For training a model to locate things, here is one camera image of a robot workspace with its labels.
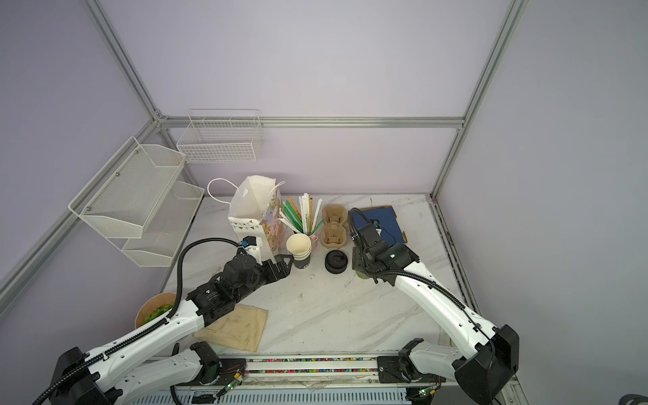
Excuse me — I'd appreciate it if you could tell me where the white paper gift bag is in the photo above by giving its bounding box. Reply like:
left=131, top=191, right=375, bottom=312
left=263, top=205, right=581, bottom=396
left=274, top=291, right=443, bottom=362
left=206, top=175, right=285, bottom=261

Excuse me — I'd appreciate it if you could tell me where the upper white mesh shelf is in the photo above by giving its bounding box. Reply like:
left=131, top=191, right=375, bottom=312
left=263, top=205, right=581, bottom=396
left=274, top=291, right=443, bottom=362
left=69, top=138, right=187, bottom=239

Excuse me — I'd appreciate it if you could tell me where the stack of paper cups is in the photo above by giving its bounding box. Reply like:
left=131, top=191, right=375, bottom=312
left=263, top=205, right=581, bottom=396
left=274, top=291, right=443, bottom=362
left=286, top=234, right=312, bottom=269

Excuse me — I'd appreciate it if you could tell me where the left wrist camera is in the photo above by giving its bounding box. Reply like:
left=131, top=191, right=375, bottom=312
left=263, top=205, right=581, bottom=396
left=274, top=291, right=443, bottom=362
left=241, top=236, right=262, bottom=264

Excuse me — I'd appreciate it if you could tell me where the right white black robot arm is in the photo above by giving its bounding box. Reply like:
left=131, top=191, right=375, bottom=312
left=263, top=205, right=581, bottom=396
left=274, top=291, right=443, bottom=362
left=348, top=208, right=520, bottom=404

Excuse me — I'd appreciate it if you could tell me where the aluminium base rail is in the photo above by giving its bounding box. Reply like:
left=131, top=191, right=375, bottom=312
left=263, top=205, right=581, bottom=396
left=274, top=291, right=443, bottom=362
left=126, top=351, right=520, bottom=393

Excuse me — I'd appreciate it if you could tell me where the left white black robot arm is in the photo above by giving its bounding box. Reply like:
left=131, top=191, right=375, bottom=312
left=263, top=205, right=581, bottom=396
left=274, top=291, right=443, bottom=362
left=35, top=241, right=295, bottom=404

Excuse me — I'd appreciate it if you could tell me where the black plastic cup lid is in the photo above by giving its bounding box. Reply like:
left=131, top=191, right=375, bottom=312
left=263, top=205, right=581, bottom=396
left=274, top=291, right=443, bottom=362
left=325, top=250, right=349, bottom=275

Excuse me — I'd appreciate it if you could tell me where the white mesh shelf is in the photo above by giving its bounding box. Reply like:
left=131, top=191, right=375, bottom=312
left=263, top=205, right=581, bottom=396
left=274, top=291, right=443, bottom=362
left=69, top=138, right=187, bottom=239
left=120, top=182, right=204, bottom=268

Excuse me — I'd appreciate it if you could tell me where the brown pulp cup carrier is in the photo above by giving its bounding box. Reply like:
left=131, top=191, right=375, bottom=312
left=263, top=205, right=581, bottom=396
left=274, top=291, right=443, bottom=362
left=321, top=204, right=348, bottom=249

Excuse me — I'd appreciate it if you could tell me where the white wire basket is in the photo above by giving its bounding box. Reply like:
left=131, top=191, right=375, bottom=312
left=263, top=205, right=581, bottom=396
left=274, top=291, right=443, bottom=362
left=177, top=109, right=263, bottom=164

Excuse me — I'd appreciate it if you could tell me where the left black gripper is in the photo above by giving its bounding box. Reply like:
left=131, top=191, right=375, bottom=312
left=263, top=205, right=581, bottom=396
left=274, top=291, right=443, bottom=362
left=235, top=253, right=293, bottom=305

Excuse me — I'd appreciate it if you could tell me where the bundle of wrapped straws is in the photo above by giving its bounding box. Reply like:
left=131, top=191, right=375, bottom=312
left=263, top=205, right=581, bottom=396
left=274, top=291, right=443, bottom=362
left=279, top=193, right=324, bottom=236

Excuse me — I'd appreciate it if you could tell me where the brown bowl with greens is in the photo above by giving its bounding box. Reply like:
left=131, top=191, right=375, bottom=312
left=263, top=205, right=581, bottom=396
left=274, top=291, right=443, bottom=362
left=134, top=292, right=177, bottom=328

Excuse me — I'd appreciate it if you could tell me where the lower white mesh shelf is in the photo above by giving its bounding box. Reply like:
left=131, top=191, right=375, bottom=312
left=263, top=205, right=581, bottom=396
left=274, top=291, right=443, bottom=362
left=120, top=182, right=204, bottom=268

